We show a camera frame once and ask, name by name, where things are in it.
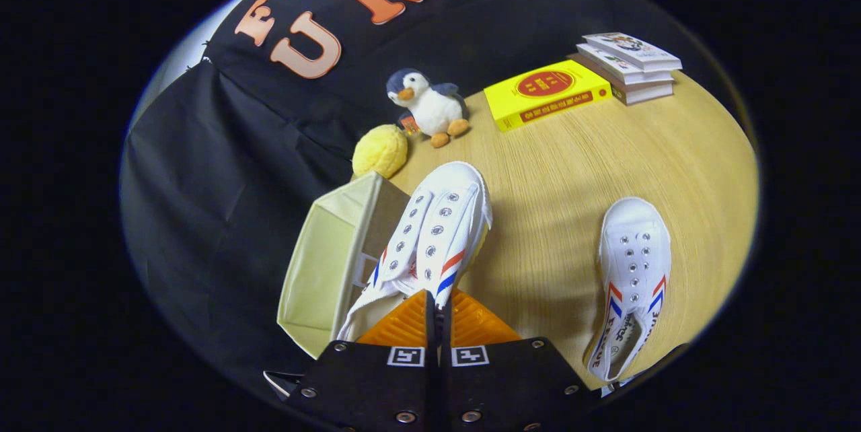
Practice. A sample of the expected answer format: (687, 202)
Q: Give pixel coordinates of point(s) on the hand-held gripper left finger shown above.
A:
(377, 385)

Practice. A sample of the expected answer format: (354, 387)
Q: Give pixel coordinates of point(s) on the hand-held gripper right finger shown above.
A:
(511, 385)

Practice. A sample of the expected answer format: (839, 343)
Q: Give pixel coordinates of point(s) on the beige fabric storage box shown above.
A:
(316, 270)

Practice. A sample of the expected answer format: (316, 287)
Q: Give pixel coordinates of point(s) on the white canvas shoe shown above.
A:
(444, 223)
(635, 243)

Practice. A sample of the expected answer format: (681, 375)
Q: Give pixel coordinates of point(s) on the yellow round plush toy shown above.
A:
(380, 149)

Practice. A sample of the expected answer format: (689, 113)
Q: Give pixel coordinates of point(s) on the penguin plush toy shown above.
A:
(434, 112)

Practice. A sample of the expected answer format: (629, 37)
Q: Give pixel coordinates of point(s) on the yellow book with red circle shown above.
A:
(538, 99)

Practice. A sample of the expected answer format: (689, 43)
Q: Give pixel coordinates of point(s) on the white illustrated book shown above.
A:
(615, 65)
(632, 48)

